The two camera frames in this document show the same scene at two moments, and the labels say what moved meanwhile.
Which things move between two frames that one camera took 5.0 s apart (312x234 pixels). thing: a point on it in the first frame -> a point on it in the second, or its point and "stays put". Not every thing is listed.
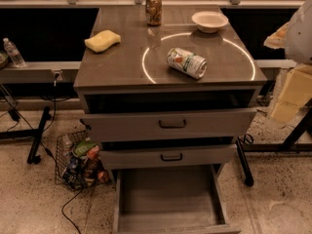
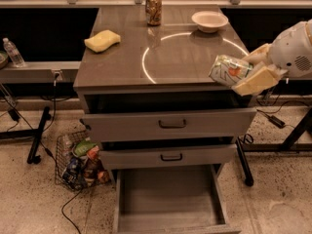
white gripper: (300, 36) -> (290, 51)
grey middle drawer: (180, 157) stays put
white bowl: (210, 21) stays put
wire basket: (79, 162) stays put
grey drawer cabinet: (168, 91) stays put
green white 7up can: (187, 62) -> (229, 70)
